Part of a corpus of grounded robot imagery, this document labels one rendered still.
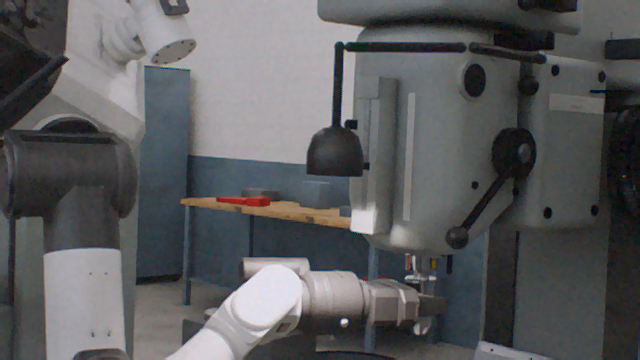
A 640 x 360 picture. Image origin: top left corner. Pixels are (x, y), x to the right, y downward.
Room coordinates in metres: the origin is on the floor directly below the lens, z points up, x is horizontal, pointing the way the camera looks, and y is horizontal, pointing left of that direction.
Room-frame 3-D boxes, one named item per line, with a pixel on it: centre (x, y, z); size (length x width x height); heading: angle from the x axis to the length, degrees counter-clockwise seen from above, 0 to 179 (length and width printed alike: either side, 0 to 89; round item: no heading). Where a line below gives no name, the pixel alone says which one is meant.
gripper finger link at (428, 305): (1.30, -0.16, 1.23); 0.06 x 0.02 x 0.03; 111
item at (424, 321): (1.33, -0.15, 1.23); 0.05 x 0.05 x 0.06
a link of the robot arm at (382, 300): (1.29, -0.07, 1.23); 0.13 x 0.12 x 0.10; 21
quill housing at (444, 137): (1.33, -0.16, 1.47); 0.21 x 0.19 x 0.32; 44
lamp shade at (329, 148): (1.16, -0.02, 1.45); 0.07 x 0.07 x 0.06
